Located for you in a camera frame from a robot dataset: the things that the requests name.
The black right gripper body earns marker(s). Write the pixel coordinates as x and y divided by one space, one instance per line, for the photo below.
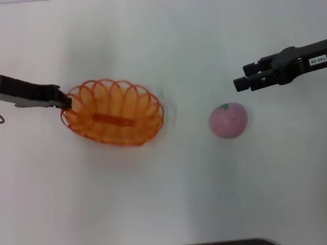
293 63

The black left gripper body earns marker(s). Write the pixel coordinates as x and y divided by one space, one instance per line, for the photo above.
28 93

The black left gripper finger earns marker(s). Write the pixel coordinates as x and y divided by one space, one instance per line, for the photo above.
66 102

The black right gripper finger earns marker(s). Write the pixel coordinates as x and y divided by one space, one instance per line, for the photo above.
251 69
242 84

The pink toy peach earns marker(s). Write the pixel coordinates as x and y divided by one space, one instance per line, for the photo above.
228 121

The orange woven plastic basket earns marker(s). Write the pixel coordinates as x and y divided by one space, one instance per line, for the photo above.
113 118

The black robot torso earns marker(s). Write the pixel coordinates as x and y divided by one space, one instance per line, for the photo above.
237 242

